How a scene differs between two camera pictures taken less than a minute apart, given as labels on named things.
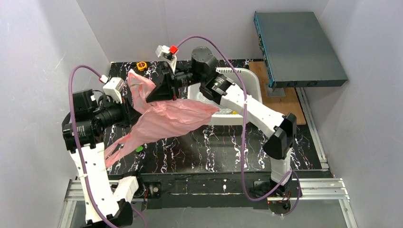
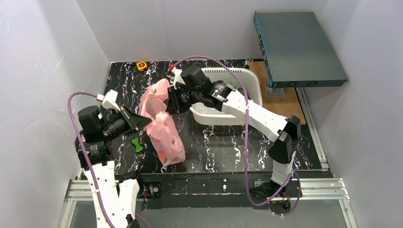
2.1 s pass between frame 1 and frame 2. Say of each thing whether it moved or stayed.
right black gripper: moved
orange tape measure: stayed
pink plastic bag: moved
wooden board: stayed
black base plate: stayed
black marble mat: stayed
